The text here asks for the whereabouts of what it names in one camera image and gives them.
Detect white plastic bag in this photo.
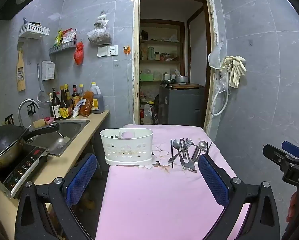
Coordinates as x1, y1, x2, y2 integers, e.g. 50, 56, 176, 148
208, 37, 225, 70

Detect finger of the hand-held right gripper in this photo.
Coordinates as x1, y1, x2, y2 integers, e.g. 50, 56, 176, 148
281, 141, 299, 160
263, 144, 298, 171

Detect small metal spoon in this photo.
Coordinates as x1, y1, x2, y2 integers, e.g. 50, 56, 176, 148
186, 138, 210, 154

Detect dark sauce bottle red label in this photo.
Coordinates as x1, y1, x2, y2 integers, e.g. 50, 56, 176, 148
72, 84, 80, 109

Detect soy sauce bottle yellow label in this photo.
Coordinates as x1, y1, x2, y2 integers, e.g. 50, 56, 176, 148
60, 86, 71, 119

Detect black pot lid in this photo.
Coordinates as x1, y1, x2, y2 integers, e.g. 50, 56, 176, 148
0, 124, 25, 159

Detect wooden door frame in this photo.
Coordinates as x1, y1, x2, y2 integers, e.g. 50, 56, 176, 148
132, 0, 218, 135

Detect wooden grater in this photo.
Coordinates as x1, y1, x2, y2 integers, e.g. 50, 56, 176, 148
17, 49, 26, 92

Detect chrome faucet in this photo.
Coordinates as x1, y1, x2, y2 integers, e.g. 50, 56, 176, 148
18, 99, 40, 127

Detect oval metal spoon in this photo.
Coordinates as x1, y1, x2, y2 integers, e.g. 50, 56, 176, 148
173, 139, 187, 167

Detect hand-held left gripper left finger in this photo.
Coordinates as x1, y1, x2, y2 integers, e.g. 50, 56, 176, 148
15, 152, 98, 240

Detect clear plastic bag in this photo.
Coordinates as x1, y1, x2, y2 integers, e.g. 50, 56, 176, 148
216, 70, 230, 93

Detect white wall socket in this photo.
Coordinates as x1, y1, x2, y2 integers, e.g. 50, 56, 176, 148
97, 45, 118, 57

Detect wooden cutting board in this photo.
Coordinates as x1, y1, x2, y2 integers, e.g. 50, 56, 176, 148
169, 82, 202, 89

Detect metal wall rack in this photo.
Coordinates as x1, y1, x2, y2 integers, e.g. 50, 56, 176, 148
49, 39, 77, 54

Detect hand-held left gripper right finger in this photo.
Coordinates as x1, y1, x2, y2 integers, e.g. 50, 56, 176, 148
198, 154, 281, 240

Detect white seasoning packet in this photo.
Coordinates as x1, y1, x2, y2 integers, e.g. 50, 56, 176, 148
73, 99, 86, 118

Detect white plastic utensil caddy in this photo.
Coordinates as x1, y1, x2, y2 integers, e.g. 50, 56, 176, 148
100, 128, 153, 166

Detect plastic bottle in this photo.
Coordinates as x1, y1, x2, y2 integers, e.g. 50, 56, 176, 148
143, 104, 153, 125

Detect clear bag of dried goods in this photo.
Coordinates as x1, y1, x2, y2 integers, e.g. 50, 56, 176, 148
87, 11, 112, 46

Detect wooden pantry shelf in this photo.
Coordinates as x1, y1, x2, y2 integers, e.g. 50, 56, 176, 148
140, 19, 186, 83

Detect metal fork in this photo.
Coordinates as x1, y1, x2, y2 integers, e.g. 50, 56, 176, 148
168, 140, 193, 163

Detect slim metal utensil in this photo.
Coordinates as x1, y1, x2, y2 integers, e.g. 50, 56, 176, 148
179, 139, 188, 160

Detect white wall box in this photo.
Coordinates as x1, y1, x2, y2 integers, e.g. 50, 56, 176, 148
42, 60, 56, 81

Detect person's right hand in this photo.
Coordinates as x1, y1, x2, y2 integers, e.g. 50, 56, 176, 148
286, 191, 299, 223

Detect beige kitchen counter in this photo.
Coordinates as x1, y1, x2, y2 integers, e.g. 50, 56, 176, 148
0, 110, 110, 240

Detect white wall basket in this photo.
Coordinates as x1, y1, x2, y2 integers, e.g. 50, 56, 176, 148
19, 18, 50, 40

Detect steel sink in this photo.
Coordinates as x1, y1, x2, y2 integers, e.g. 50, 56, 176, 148
27, 119, 90, 157

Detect orange seasoning packet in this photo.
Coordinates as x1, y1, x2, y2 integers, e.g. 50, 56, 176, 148
79, 91, 94, 117

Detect grey fridge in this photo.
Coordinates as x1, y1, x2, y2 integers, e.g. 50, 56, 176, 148
159, 84, 206, 128

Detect large oil jug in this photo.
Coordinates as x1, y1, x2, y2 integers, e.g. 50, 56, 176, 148
90, 82, 105, 114

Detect white hose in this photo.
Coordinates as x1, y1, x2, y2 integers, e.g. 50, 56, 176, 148
211, 66, 231, 117

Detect induction cooker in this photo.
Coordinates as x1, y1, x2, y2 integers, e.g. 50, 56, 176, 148
0, 142, 50, 199

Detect cream rubber gloves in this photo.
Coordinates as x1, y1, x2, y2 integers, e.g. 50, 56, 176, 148
221, 55, 246, 88

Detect red plastic bag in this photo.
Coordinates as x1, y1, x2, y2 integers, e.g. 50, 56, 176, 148
73, 42, 85, 65

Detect pink floral tablecloth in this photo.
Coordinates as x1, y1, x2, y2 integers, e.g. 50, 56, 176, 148
95, 124, 251, 240

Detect wok with black handle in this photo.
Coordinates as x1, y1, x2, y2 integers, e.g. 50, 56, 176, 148
0, 123, 60, 170

